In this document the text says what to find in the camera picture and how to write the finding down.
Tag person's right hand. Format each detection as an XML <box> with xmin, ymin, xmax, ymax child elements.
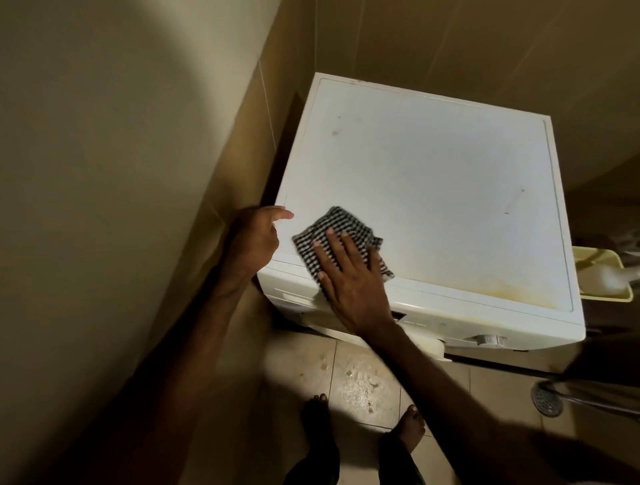
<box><xmin>312</xmin><ymin>228</ymin><xmax>397</xmax><ymax>346</ymax></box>

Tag person's left hand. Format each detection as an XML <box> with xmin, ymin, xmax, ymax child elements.
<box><xmin>221</xmin><ymin>205</ymin><xmax>295</xmax><ymax>286</ymax></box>

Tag checkered cloth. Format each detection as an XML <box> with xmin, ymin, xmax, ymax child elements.
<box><xmin>291</xmin><ymin>205</ymin><xmax>395</xmax><ymax>294</ymax></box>

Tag white washing machine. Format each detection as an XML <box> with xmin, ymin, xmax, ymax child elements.
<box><xmin>256</xmin><ymin>72</ymin><xmax>587</xmax><ymax>362</ymax></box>

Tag person's left forearm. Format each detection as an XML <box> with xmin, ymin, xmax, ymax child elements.
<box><xmin>45</xmin><ymin>269</ymin><xmax>256</xmax><ymax>485</ymax></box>

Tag person's right forearm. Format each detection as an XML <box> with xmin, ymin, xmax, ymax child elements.
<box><xmin>362</xmin><ymin>322</ymin><xmax>640</xmax><ymax>485</ymax></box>

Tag person's left foot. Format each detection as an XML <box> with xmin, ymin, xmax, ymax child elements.
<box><xmin>299</xmin><ymin>393</ymin><xmax>335</xmax><ymax>446</ymax></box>

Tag person's foot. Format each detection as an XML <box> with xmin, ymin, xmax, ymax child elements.
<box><xmin>299</xmin><ymin>393</ymin><xmax>335</xmax><ymax>446</ymax></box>
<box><xmin>392</xmin><ymin>404</ymin><xmax>427</xmax><ymax>454</ymax></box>

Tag person's right foot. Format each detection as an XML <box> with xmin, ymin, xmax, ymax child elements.
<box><xmin>392</xmin><ymin>404</ymin><xmax>427</xmax><ymax>454</ymax></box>

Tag person's black shorts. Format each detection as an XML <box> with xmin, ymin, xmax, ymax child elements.
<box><xmin>283</xmin><ymin>433</ymin><xmax>427</xmax><ymax>485</ymax></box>

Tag round metal floor drain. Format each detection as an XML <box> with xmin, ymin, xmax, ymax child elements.
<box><xmin>531</xmin><ymin>382</ymin><xmax>565</xmax><ymax>418</ymax></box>

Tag cream plastic tray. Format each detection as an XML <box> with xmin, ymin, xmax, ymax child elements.
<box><xmin>572</xmin><ymin>246</ymin><xmax>635</xmax><ymax>304</ymax></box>

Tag white spray bottle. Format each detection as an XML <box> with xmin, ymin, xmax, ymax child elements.
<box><xmin>582</xmin><ymin>264</ymin><xmax>640</xmax><ymax>296</ymax></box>

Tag metal shower hose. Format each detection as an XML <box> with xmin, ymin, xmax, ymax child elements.
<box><xmin>539</xmin><ymin>382</ymin><xmax>640</xmax><ymax>418</ymax></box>

